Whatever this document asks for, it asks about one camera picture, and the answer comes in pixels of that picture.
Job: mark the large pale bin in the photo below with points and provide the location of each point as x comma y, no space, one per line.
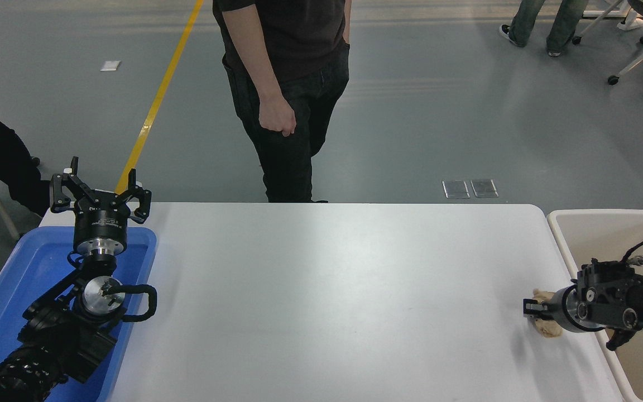
606,234

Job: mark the standing person's right hand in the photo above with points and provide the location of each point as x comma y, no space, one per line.
277,114

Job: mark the white office chair base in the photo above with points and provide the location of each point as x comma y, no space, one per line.
600,14

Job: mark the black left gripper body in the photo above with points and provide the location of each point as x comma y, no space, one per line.
101,222

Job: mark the walking person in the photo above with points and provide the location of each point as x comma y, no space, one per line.
564,22

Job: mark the standing person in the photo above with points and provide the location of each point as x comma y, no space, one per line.
293,56

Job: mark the silver floor plate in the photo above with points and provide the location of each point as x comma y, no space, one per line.
456,189
484,188

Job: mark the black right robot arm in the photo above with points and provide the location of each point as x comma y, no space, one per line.
628,301

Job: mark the blue plastic tray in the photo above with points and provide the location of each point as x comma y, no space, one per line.
20,268

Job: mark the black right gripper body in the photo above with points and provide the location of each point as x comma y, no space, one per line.
558,310

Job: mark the standing person's right forearm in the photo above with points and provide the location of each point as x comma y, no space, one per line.
252,61

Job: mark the white floor tag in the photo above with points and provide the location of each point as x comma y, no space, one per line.
111,65

